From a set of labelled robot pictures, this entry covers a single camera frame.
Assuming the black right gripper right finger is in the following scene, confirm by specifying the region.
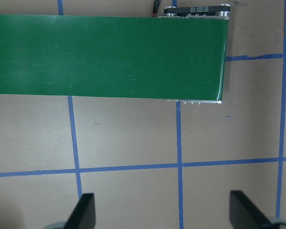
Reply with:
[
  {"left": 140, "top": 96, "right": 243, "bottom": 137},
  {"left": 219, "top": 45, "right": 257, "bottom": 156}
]
[{"left": 229, "top": 190, "right": 270, "bottom": 229}]

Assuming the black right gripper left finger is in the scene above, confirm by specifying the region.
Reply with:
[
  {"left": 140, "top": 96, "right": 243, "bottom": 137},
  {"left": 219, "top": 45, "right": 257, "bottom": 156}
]
[{"left": 63, "top": 193, "right": 96, "bottom": 229}]

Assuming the green conveyor belt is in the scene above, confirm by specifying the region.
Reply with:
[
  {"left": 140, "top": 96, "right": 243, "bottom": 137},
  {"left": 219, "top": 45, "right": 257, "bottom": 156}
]
[{"left": 0, "top": 4, "right": 231, "bottom": 104}]

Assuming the red black power cable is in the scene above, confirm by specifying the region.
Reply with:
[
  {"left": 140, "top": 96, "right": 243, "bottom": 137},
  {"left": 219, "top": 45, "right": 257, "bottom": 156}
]
[{"left": 151, "top": 0, "right": 161, "bottom": 19}]

